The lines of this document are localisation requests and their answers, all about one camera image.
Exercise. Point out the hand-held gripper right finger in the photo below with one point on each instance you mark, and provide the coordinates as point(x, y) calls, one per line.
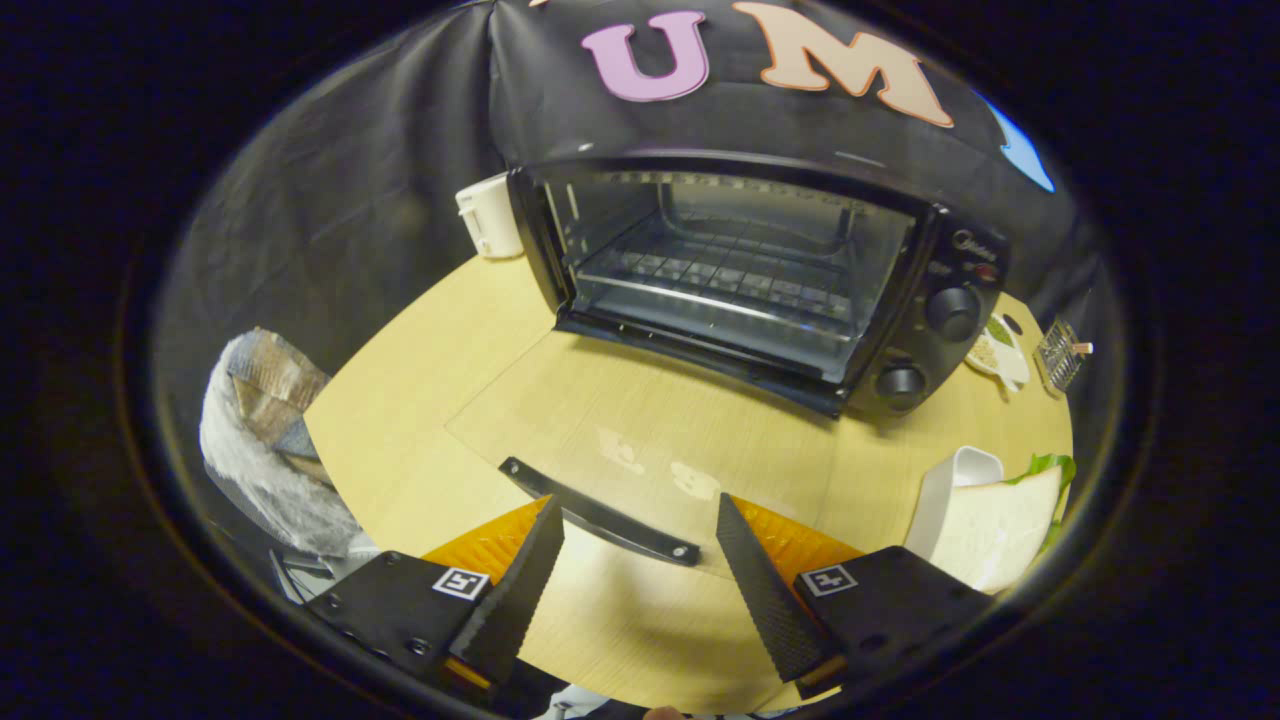
point(765, 600)

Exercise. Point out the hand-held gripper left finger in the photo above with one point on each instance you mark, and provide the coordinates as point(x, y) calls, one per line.
point(515, 600)

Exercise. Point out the white bread lettuce sandwich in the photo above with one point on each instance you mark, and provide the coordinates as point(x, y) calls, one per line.
point(1000, 530)

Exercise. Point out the black toaster oven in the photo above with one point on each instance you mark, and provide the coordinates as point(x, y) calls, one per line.
point(935, 350)

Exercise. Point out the white pop-up toaster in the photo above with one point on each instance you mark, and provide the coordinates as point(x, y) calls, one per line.
point(492, 215)

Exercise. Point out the white sandwich holder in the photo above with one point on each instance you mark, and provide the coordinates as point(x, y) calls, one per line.
point(935, 500)

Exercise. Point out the white divided spice dish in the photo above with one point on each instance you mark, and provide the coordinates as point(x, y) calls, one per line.
point(1003, 355)

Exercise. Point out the black backdrop cloth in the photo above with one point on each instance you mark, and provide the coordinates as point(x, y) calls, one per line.
point(350, 200)

